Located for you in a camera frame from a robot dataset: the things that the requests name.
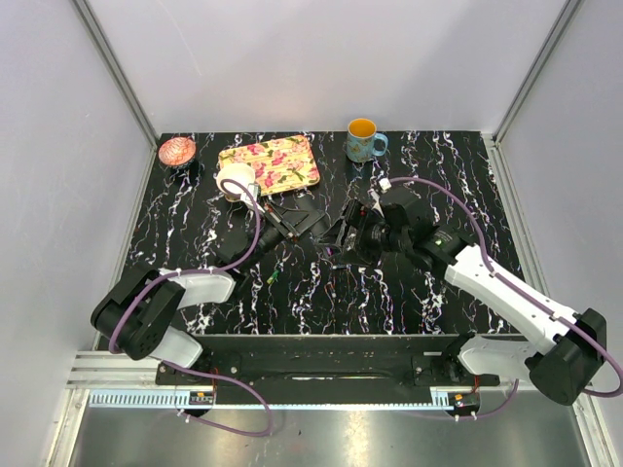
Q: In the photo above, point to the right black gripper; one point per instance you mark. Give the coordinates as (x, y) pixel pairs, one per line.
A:
(359, 215)

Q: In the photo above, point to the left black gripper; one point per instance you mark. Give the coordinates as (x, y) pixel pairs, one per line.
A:
(272, 213)

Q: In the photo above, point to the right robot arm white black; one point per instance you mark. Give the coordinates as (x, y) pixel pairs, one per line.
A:
(561, 349)

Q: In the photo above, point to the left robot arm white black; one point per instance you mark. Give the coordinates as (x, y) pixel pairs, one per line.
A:
(137, 312)

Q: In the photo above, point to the floral rectangular tray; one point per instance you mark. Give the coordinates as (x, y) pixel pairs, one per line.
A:
(280, 165)

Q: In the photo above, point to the green yellow battery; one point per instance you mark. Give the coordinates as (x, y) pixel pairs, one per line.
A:
(273, 277)

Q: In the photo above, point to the small white bowl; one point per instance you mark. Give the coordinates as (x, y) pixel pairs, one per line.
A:
(233, 178)

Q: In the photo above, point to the blue mug orange inside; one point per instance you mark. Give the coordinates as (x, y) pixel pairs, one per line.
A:
(364, 143)

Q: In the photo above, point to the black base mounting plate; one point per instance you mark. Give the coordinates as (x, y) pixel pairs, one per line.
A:
(411, 361)

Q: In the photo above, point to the red patterned bowl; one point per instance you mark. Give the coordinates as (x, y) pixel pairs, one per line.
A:
(177, 151)

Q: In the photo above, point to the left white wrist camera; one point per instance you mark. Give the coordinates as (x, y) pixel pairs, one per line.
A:
(251, 195)

